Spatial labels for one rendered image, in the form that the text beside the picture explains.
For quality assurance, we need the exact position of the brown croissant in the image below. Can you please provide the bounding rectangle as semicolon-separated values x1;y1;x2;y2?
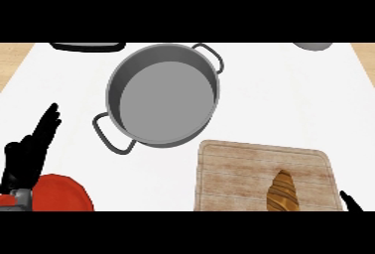
265;169;299;212

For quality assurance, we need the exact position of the grey metal pot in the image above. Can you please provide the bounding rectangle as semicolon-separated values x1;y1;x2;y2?
91;43;227;156

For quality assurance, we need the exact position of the red plate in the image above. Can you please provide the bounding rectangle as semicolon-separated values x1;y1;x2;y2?
0;174;94;212

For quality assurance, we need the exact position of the wooden cutting board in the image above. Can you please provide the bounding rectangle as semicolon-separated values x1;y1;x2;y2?
192;139;345;212

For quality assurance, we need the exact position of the grey round object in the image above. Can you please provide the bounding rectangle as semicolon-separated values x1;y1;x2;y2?
291;42;335;52

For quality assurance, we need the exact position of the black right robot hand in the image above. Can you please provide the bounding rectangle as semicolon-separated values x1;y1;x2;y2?
338;190;364;212

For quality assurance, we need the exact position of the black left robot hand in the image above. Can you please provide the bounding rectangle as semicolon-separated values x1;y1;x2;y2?
0;102;63;195

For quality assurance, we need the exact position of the black flat object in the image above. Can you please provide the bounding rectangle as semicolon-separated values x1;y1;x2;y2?
48;42;127;54

